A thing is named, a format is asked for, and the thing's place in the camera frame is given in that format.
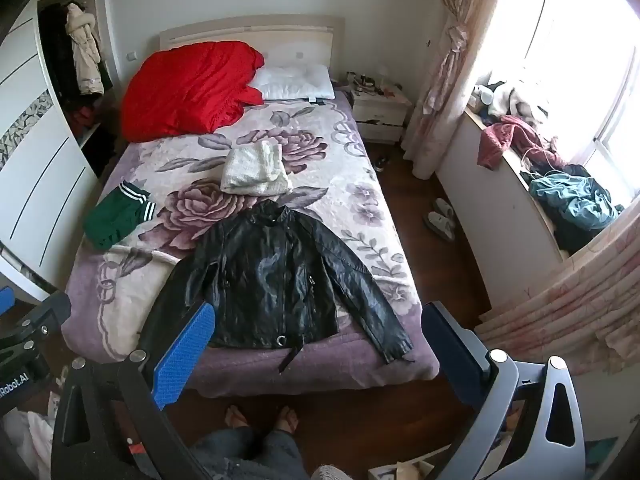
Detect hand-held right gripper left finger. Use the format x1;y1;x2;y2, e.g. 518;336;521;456
50;301;217;480

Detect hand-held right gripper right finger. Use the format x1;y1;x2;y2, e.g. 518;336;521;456
421;301;587;480

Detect black leather jacket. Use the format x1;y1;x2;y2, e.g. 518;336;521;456
141;199;415;373

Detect red folded clothes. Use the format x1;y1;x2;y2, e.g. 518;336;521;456
70;106;98;136

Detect dark hanging clothes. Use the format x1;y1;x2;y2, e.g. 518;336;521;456
39;4;81;111

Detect white fluffy clothes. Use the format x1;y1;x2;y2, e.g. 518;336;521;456
472;80;538;121

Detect white cloth pile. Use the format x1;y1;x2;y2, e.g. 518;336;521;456
0;395;57;480

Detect person's left foot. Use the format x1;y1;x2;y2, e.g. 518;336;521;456
225;405;251;431

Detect person's foot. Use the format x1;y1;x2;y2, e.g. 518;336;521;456
225;405;251;431
275;405;299;433

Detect green white-striped garment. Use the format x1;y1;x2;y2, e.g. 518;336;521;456
83;181;158;251

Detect person's grey pants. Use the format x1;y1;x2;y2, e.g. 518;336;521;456
192;425;311;480

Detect person's right foot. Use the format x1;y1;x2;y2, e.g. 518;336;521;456
275;405;299;433

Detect light cardboard box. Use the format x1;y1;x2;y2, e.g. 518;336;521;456
367;447;451;480

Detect white slipper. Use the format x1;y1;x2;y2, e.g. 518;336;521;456
432;197;458;223
422;210;457;242

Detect loose pink curtain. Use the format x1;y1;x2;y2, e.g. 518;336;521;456
472;225;640;376

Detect white wardrobe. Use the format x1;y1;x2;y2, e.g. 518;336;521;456
0;0;126;306

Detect white window bench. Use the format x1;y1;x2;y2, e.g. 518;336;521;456
435;105;571;311

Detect teal garment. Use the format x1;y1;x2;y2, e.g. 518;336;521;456
529;164;626;233

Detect white folded sweater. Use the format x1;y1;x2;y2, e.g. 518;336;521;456
220;140;293;197

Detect maroon garment on sill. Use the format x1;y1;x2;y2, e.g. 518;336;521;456
476;115;561;170

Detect white nightstand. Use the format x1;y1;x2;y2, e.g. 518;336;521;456
348;85;413;145

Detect beige hanging coat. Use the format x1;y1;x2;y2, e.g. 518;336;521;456
66;2;105;97

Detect red duvet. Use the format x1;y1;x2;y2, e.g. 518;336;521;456
120;41;266;143

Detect clutter of small items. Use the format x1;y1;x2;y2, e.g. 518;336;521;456
345;71;401;96

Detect white pillow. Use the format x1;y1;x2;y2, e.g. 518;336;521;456
248;63;336;102

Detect tied pink curtain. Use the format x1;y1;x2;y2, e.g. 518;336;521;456
402;0;508;180

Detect beige wooden bed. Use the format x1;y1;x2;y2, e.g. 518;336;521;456
62;14;441;396

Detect bright window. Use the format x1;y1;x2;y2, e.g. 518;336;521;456
480;0;640;171

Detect white cable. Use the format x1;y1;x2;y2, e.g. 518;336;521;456
520;145;571;181

